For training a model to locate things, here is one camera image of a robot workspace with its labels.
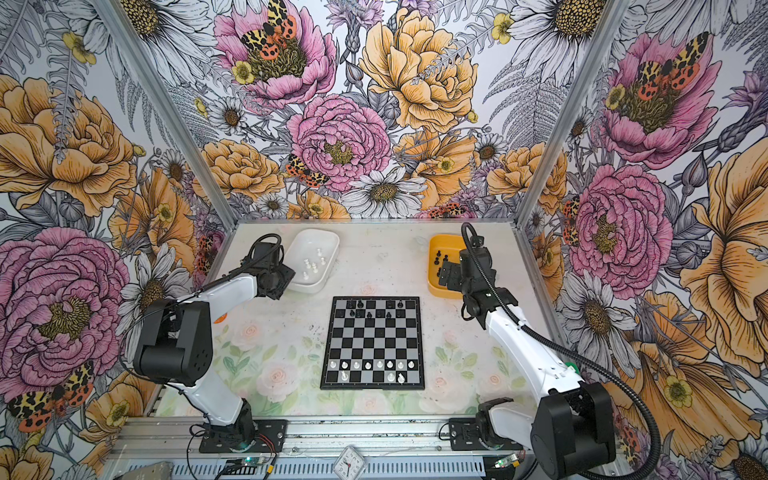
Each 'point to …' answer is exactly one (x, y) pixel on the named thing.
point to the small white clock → (350, 464)
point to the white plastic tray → (314, 255)
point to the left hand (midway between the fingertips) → (289, 283)
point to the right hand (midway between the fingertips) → (460, 277)
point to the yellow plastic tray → (442, 248)
